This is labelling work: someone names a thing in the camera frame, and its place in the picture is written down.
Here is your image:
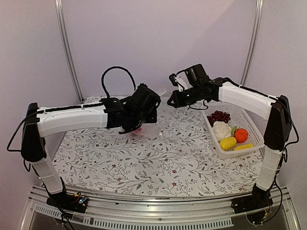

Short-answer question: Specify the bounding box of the white cauliflower toy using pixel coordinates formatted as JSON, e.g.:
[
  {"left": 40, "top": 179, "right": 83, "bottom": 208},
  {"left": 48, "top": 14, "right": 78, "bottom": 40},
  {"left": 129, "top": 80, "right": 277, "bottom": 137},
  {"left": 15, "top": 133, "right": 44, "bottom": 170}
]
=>
[{"left": 213, "top": 121, "right": 232, "bottom": 141}]

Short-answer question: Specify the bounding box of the yellow lemon toy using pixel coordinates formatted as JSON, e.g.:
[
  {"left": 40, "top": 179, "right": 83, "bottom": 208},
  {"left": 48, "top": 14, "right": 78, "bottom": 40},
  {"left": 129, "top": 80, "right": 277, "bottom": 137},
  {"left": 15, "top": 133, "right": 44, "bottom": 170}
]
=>
[{"left": 219, "top": 137, "right": 237, "bottom": 151}]

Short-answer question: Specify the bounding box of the white perforated plastic basket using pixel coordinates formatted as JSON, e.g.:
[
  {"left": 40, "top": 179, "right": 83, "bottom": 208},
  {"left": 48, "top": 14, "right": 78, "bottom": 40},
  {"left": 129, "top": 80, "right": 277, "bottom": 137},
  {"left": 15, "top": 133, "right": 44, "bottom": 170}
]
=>
[{"left": 203, "top": 103, "right": 264, "bottom": 159}]

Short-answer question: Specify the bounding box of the orange pumpkin toy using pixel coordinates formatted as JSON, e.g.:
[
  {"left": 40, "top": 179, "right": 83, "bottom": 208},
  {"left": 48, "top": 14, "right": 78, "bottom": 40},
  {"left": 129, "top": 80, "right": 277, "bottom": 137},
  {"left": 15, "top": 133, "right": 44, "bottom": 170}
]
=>
[{"left": 234, "top": 128, "right": 248, "bottom": 143}]

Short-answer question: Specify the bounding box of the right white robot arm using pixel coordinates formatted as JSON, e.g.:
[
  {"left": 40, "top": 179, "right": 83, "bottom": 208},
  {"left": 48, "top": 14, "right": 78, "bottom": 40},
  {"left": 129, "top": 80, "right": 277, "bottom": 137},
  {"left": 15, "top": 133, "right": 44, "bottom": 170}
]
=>
[{"left": 167, "top": 64, "right": 293, "bottom": 191}]

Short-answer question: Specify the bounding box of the aluminium front rail frame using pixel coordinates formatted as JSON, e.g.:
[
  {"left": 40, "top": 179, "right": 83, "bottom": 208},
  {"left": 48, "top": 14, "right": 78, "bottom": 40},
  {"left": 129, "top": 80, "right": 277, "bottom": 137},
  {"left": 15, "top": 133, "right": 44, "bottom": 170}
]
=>
[{"left": 19, "top": 185, "right": 302, "bottom": 230}]

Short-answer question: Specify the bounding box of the left aluminium corner post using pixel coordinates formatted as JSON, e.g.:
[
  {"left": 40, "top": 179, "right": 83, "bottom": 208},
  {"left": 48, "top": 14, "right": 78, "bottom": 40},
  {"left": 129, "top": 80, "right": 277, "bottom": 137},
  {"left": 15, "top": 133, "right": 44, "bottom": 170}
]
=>
[{"left": 54, "top": 0, "right": 84, "bottom": 102}]

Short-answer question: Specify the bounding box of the left black looped cable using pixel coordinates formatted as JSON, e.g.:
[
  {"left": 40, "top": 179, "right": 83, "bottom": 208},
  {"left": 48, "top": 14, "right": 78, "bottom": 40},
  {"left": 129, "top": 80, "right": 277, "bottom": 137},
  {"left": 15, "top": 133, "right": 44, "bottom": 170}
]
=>
[{"left": 100, "top": 66, "right": 136, "bottom": 99}]

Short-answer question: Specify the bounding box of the dark red grapes toy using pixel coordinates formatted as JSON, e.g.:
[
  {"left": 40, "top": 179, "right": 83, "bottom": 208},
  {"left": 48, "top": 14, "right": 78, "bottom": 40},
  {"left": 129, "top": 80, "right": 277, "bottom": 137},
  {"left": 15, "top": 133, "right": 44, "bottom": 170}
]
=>
[{"left": 207, "top": 110, "right": 231, "bottom": 126}]

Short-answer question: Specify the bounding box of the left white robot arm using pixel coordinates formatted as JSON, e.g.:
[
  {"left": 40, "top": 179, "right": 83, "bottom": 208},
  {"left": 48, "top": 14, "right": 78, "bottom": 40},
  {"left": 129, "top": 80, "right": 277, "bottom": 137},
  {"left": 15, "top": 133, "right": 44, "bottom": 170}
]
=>
[{"left": 21, "top": 84, "right": 161, "bottom": 208}]

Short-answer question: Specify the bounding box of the red bell pepper toy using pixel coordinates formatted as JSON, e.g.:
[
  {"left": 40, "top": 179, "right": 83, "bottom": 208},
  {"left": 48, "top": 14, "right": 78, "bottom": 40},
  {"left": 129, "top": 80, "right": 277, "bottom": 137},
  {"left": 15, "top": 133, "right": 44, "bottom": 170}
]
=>
[{"left": 131, "top": 127, "right": 142, "bottom": 134}]

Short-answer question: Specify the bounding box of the floral patterned table mat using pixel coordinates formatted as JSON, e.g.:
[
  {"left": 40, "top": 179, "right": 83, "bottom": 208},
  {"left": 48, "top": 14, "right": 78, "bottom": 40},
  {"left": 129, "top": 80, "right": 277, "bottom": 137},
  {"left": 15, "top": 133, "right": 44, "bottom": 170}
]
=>
[{"left": 53, "top": 98, "right": 262, "bottom": 197}]

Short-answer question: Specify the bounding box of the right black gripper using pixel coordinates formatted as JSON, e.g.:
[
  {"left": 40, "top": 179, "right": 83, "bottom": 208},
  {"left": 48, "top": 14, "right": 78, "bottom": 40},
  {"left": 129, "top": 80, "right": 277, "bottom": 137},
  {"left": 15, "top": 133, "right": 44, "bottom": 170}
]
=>
[{"left": 167, "top": 84, "right": 202, "bottom": 108}]

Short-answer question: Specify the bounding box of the clear zip top bag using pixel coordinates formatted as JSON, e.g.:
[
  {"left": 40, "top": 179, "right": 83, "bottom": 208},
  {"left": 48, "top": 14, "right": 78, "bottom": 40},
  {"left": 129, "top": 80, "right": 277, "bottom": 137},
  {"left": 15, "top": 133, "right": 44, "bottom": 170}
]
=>
[{"left": 125, "top": 85, "right": 166, "bottom": 138}]

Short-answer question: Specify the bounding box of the yellow banana toy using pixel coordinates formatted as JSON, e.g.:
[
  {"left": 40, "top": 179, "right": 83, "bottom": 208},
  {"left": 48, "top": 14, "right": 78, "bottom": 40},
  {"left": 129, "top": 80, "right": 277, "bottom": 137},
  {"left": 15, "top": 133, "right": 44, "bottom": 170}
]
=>
[{"left": 233, "top": 143, "right": 254, "bottom": 151}]

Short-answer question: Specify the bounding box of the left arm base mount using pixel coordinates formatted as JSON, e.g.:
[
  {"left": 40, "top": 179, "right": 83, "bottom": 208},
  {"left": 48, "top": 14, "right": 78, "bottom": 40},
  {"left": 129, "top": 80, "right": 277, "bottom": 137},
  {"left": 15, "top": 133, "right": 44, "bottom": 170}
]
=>
[{"left": 46, "top": 183, "right": 89, "bottom": 213}]

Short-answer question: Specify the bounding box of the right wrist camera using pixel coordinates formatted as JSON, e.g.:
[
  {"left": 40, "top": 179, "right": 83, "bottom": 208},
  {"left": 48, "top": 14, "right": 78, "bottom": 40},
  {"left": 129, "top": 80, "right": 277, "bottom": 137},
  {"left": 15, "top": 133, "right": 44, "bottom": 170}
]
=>
[{"left": 169, "top": 74, "right": 188, "bottom": 92}]

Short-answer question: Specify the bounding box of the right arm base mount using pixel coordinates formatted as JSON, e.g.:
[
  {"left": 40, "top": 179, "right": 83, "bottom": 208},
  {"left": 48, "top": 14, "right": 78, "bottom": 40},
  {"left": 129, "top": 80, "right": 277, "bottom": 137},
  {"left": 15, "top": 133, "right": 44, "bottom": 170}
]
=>
[{"left": 231, "top": 184, "right": 273, "bottom": 225}]

